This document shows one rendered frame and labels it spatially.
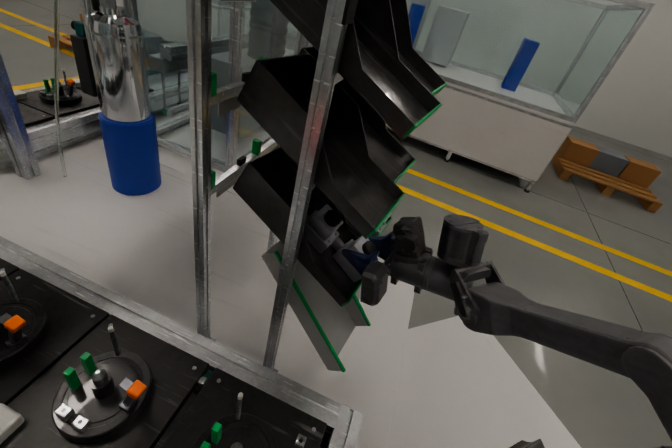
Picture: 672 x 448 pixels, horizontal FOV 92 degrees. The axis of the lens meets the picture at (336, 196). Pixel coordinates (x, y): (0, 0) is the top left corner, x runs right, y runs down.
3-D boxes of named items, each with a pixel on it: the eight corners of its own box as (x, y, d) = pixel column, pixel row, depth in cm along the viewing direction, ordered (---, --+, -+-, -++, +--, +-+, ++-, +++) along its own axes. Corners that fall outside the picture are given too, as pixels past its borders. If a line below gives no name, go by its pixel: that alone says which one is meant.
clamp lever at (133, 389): (138, 398, 55) (147, 386, 51) (128, 410, 54) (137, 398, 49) (121, 385, 55) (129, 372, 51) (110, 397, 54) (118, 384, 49)
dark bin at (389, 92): (430, 116, 49) (470, 78, 44) (402, 140, 39) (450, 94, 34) (302, -18, 50) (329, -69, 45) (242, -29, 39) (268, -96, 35)
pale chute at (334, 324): (355, 325, 77) (371, 324, 75) (327, 371, 67) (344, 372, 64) (299, 222, 72) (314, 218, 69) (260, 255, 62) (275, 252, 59)
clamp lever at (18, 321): (26, 337, 59) (26, 320, 55) (14, 346, 58) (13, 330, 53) (9, 325, 59) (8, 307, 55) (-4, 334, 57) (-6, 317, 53)
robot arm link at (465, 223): (510, 317, 47) (533, 243, 43) (470, 331, 43) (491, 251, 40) (452, 276, 57) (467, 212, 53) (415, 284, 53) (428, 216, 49)
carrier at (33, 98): (111, 105, 146) (106, 76, 139) (56, 120, 126) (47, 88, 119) (68, 88, 150) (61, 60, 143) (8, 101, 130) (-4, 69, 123)
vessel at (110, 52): (162, 115, 110) (151, -15, 89) (126, 128, 99) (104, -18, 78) (128, 102, 113) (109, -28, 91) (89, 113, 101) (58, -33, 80)
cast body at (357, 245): (364, 270, 64) (388, 255, 59) (353, 283, 60) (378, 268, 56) (337, 237, 64) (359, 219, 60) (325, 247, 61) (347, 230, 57)
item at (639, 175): (633, 186, 490) (654, 163, 468) (654, 213, 426) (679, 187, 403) (550, 157, 516) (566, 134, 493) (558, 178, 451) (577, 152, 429)
